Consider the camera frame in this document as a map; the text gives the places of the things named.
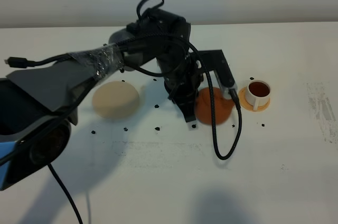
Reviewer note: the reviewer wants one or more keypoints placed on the orange coaster far right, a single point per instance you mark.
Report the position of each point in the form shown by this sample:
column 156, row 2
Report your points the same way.
column 247, row 105

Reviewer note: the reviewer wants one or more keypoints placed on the beige round teapot tray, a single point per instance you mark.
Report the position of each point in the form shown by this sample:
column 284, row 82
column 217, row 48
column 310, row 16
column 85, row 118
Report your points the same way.
column 116, row 100

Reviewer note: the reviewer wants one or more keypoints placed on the brown clay teapot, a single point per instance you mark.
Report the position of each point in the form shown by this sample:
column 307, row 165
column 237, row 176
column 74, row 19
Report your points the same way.
column 223, row 107

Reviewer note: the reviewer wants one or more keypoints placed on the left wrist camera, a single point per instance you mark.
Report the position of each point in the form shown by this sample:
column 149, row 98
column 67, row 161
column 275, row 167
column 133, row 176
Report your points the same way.
column 215, row 61

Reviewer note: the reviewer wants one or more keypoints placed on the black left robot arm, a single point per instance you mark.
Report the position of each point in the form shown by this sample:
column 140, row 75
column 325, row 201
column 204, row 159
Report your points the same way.
column 39, row 100

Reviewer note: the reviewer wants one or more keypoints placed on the white teacup far right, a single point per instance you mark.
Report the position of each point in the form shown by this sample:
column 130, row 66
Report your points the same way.
column 257, row 94

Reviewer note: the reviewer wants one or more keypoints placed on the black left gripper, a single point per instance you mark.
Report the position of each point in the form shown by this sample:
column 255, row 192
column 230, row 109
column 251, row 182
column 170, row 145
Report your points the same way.
column 164, row 36

